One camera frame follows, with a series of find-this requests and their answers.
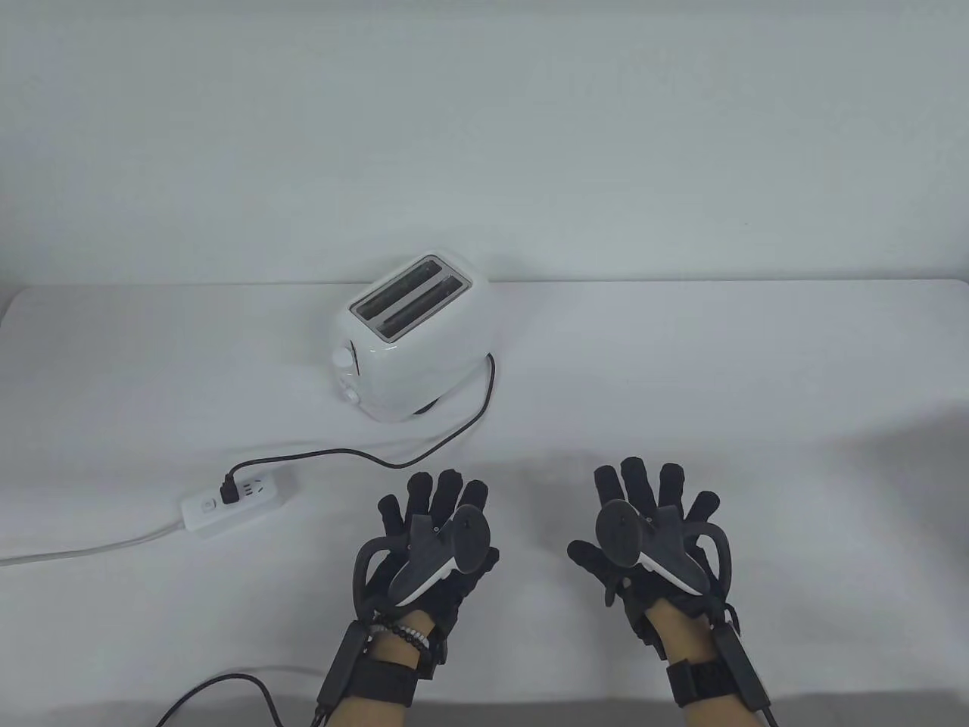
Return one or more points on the person's right hand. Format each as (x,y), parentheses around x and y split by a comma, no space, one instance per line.
(643,485)

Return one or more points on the person's left hand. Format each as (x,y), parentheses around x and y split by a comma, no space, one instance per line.
(424,496)

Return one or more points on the white two-slot toaster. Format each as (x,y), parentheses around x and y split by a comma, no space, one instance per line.
(412,367)

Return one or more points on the person's left forearm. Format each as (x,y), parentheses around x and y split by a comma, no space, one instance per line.
(401,650)

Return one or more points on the grey white right hand tracker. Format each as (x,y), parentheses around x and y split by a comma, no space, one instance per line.
(651,541)

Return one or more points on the grey white hand tracker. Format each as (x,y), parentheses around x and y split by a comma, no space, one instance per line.
(651,541)
(447,549)

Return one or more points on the grey white left hand tracker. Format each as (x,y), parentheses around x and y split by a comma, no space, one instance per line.
(447,549)

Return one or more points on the white tablecloth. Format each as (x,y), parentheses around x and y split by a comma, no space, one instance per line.
(757,363)

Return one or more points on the black left wrist sensor box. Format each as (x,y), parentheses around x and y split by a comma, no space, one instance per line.
(342,666)

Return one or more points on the black wrist sensor box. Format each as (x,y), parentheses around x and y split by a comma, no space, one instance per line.
(342,666)
(742,670)

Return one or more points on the black right wrist sensor box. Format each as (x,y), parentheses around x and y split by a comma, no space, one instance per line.
(742,670)

